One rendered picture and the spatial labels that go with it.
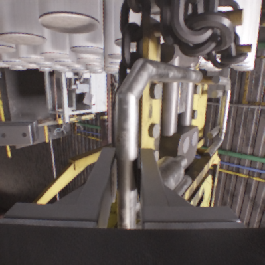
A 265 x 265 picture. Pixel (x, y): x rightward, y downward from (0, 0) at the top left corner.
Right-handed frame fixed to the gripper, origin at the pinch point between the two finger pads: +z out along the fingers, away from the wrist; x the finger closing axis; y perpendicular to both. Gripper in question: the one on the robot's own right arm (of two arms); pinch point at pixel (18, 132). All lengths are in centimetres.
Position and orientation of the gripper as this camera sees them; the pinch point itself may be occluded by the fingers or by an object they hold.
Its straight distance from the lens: 27.3
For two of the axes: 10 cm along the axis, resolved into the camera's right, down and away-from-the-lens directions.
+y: 0.1, -9.7, -2.6
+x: -1.6, -2.5, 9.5
